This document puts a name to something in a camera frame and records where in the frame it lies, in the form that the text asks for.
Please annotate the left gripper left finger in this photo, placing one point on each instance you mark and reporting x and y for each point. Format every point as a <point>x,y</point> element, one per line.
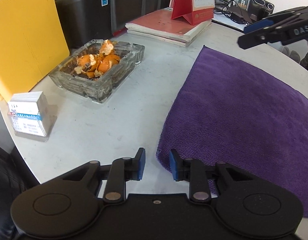
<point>123,170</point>

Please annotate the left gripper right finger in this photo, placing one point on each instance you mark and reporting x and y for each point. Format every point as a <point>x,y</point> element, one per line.
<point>194,172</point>

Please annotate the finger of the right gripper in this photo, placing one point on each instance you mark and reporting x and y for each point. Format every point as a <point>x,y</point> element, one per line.
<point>268,23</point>
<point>254,37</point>

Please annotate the purple towel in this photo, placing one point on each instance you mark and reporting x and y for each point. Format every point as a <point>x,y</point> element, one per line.
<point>229,110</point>

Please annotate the black water dispenser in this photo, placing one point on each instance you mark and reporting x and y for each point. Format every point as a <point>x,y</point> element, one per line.
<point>259,9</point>

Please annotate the black power adapter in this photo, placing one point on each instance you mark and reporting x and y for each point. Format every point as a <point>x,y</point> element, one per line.
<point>237,18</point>

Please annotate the grey slippers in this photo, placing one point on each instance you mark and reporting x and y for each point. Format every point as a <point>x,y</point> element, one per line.
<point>292,54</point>

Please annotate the white papers on desk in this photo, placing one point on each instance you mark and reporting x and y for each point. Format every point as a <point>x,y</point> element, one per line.
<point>221,19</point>

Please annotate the red desk calendar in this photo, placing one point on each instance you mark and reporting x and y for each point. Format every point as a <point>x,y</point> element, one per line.
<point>193,11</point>

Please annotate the glass ashtray with peels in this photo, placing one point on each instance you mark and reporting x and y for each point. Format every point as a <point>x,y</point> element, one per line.
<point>97,68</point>

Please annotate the red book stack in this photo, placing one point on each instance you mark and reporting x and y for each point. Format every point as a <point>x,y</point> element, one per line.
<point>159,26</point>

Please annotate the white card box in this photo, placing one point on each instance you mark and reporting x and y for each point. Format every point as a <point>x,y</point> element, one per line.
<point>28,113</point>

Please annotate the yellow folder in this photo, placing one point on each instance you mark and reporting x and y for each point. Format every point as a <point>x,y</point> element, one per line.
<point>32,43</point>

